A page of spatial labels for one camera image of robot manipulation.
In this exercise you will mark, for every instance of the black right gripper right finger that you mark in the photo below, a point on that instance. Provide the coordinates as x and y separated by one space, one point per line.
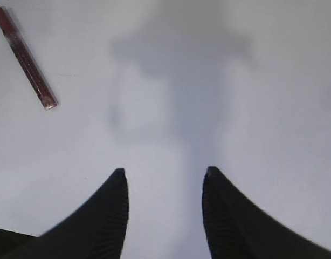
236 228

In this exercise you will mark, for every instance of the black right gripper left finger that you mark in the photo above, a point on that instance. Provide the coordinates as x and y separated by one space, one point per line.
95 230

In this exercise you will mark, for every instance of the red glitter pen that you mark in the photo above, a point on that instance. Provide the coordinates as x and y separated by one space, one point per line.
26 61

